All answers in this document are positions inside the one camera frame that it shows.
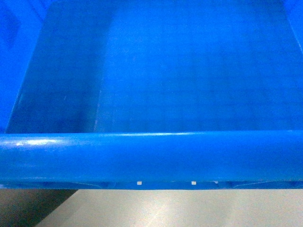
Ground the large blue plastic crate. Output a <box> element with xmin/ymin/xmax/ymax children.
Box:
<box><xmin>0</xmin><ymin>0</ymin><xmax>303</xmax><ymax>190</ymax></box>

